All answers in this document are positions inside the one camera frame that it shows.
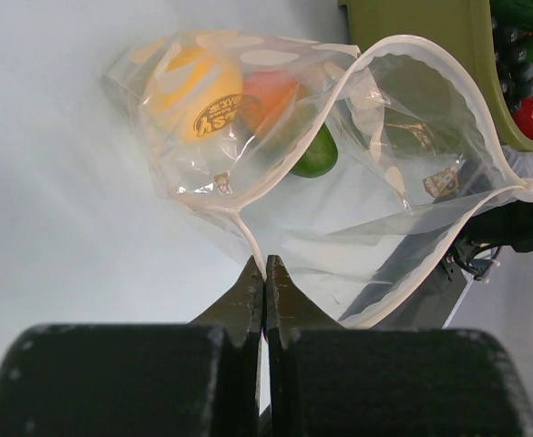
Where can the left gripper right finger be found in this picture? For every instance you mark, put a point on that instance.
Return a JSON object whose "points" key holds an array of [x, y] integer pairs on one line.
{"points": [[327, 380]]}

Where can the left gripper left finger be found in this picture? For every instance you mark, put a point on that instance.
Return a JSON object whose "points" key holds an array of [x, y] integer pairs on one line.
{"points": [[194, 379]]}

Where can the polka dot zip bag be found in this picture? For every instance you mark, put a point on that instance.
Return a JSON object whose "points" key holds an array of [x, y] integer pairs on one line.
{"points": [[417, 151]]}

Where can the yellow fake lemon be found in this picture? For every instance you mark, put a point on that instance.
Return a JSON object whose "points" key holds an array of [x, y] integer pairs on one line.
{"points": [[190, 94]]}

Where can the fake mango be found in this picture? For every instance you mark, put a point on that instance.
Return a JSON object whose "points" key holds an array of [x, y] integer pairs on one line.
{"points": [[267, 95]]}

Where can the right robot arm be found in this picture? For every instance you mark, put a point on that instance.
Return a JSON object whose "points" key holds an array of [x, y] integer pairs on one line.
{"points": [[508, 225]]}

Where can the dark fake grape bunch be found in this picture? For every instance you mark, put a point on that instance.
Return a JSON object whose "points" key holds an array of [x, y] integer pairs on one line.
{"points": [[514, 72]]}

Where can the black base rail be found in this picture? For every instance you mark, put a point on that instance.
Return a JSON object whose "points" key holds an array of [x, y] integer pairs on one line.
{"points": [[416, 287]]}

